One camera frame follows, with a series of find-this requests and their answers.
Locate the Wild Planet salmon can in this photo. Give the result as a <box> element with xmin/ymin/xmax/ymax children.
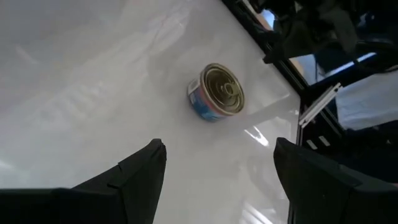
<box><xmin>186</xmin><ymin>62</ymin><xmax>246</xmax><ymax>123</ymax></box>

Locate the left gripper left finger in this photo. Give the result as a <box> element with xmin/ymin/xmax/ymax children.
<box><xmin>0</xmin><ymin>138</ymin><xmax>167</xmax><ymax>224</ymax></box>

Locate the silver aluminium rail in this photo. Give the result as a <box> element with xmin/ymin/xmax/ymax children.
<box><xmin>298</xmin><ymin>82</ymin><xmax>344</xmax><ymax>129</ymax></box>

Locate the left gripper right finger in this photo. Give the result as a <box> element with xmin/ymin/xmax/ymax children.
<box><xmin>273</xmin><ymin>137</ymin><xmax>398</xmax><ymax>224</ymax></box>

